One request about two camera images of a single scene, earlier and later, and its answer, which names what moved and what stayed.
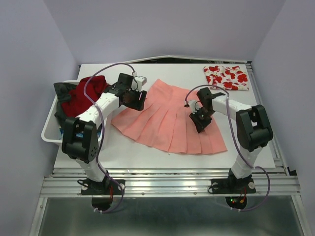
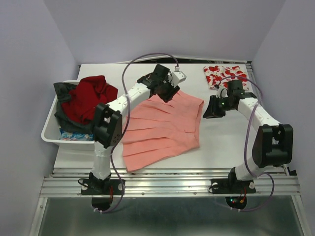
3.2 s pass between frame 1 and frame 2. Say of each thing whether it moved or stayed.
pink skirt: moved
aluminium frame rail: stayed
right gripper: moved
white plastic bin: stayed
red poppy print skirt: stayed
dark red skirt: stayed
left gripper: moved
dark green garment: stayed
